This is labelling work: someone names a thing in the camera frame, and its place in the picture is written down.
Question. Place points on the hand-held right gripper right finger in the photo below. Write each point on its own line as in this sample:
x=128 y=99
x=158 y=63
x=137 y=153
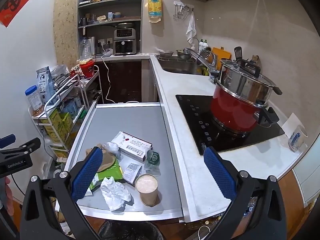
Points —
x=220 y=176

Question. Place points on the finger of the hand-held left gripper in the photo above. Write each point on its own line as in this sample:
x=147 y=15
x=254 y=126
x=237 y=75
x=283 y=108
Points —
x=27 y=145
x=7 y=140

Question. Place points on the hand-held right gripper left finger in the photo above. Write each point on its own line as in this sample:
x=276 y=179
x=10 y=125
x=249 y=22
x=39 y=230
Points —
x=86 y=173

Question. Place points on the green snack packet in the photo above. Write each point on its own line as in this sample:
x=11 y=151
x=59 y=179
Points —
x=110 y=175

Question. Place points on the clear bag with green logo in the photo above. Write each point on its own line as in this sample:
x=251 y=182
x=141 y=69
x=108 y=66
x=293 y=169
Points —
x=153 y=160

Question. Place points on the trash bin with black bag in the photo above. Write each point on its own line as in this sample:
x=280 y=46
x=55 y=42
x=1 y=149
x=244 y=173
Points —
x=130 y=231

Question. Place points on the person's left hand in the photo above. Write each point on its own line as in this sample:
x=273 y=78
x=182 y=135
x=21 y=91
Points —
x=9 y=195

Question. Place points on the brown paper bag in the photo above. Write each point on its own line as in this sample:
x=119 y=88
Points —
x=108 y=162

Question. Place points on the yellow green tea box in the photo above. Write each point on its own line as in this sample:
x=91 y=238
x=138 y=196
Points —
x=66 y=126
x=52 y=123

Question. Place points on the crumpled white tissue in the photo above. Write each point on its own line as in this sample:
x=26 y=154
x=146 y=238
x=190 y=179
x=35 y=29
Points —
x=113 y=192

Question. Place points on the crumpled clear plastic wrap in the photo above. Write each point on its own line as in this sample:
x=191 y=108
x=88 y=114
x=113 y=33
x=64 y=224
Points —
x=112 y=148

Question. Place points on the plastic jar with blue lid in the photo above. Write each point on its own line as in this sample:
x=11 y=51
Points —
x=33 y=101

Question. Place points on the small white printed packet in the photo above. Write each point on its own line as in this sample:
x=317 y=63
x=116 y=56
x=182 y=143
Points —
x=132 y=172

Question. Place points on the white cardboard box red print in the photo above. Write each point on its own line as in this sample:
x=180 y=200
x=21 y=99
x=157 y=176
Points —
x=132 y=145

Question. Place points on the black induction cooktop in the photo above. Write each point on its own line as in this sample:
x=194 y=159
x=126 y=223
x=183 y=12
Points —
x=200 y=121

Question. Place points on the brown paper cup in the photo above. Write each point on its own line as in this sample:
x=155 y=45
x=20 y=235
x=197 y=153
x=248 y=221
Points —
x=148 y=192

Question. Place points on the red cooking pot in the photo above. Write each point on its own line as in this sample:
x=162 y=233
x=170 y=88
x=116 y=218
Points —
x=230 y=112

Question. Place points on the white and blue food bag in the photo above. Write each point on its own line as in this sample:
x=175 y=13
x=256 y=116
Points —
x=45 y=82

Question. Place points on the white rolling cart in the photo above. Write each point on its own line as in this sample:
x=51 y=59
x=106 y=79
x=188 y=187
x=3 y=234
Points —
x=63 y=85

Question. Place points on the white mug blue print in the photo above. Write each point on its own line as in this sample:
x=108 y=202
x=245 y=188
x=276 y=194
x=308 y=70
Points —
x=297 y=137

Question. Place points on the red instant noodle bucket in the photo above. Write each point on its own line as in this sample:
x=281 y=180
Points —
x=87 y=69

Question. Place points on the steel steamer pot with lid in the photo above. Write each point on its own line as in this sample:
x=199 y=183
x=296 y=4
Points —
x=245 y=82

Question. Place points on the large clear water bottle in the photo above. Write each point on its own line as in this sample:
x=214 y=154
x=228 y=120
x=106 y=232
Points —
x=85 y=48

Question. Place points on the steel kitchen sink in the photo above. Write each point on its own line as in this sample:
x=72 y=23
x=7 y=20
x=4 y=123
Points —
x=180 y=66

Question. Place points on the orange cutting board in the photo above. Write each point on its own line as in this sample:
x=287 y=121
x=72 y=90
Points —
x=220 y=56

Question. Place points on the chrome faucet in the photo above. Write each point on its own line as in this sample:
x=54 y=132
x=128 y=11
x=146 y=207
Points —
x=200 y=56

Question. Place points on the black spatula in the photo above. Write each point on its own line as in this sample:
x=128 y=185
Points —
x=238 y=52

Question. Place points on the steel bowl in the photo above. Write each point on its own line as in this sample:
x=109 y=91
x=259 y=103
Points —
x=183 y=54
x=165 y=54

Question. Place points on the white dish soap bottle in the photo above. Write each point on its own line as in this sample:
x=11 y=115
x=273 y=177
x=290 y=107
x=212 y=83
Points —
x=205 y=45
x=200 y=46

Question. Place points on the silver air fryer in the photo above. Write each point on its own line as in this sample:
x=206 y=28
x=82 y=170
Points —
x=125 y=42

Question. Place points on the white hanging towel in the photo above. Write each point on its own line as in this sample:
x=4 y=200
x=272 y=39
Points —
x=191 y=28

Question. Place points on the yellow noodle package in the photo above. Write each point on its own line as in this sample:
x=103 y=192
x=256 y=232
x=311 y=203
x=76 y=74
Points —
x=155 y=6

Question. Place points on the white wall outlet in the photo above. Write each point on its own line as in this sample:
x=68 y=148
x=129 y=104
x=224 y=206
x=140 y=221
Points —
x=105 y=41

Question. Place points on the red wall decoration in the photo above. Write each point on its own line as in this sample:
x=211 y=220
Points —
x=12 y=2

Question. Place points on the wall hook rack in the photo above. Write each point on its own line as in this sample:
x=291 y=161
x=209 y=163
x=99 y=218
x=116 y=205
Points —
x=181 y=8

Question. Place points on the grey wall shelf unit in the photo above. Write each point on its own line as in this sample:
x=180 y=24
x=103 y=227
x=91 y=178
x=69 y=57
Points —
x=141 y=10

